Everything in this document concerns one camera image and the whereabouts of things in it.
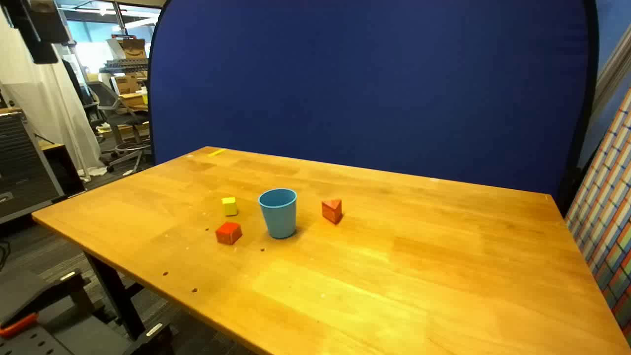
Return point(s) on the blue plastic cup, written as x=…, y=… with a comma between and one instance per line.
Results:
x=278, y=211

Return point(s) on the blue fabric backdrop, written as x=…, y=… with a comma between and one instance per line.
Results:
x=487, y=91

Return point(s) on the black table leg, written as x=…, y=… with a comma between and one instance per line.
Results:
x=118, y=296

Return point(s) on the black floor frame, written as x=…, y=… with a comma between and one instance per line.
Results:
x=57, y=317

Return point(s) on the yellow block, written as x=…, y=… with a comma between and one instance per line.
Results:
x=228, y=205

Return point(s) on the cluttered metal shelf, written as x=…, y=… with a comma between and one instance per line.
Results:
x=122, y=101

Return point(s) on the black equipment case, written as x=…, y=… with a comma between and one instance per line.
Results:
x=25, y=177

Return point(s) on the white curtain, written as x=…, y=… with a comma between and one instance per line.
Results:
x=47, y=99

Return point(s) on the colourful checkered board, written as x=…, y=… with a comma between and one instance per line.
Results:
x=599, y=215

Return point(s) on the red cube block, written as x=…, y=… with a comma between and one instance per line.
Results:
x=228, y=233

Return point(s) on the orange triangular block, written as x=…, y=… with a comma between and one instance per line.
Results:
x=331, y=209

